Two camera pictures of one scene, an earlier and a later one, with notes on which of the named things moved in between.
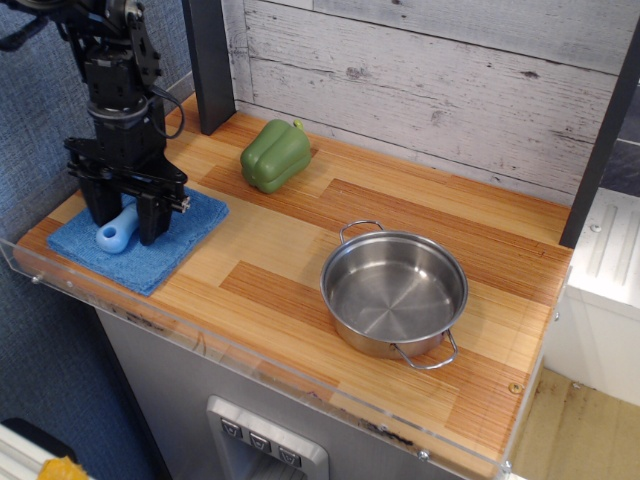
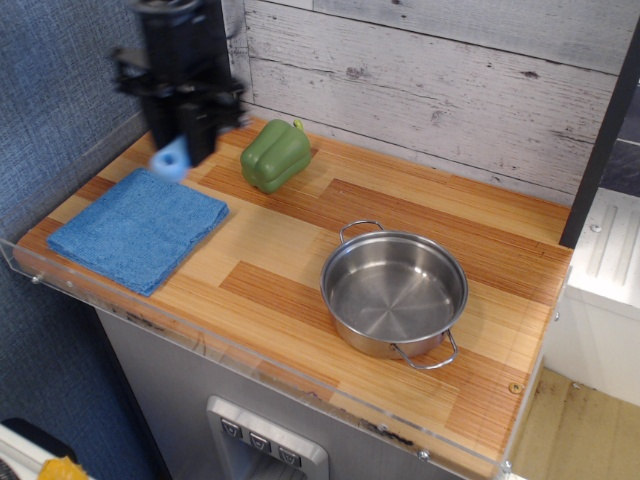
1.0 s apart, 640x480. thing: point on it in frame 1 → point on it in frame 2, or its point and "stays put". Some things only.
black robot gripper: [128, 151] → [181, 71]
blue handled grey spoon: [115, 234] → [173, 161]
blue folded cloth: [138, 268] stays put
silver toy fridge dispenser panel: [252, 447] stays put
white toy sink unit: [594, 338] stays put
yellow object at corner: [62, 468] stays put
